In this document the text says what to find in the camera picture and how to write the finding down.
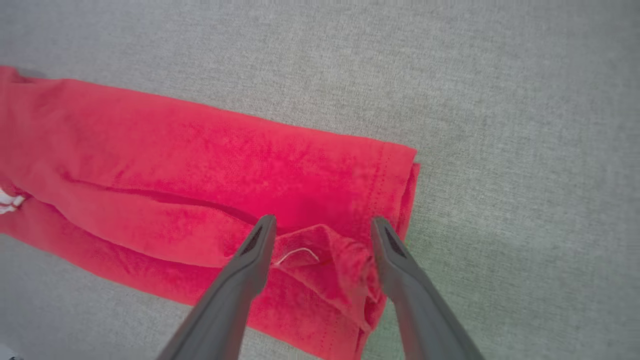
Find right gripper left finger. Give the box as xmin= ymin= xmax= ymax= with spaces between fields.
xmin=156 ymin=215 xmax=278 ymax=360

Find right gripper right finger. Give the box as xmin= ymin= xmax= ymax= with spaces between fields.
xmin=370 ymin=216 xmax=486 ymax=360

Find red and white shirt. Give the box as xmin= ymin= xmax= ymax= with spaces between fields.
xmin=0 ymin=66 xmax=421 ymax=360

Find grey fabric sofa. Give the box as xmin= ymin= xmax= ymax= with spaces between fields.
xmin=0 ymin=0 xmax=640 ymax=360

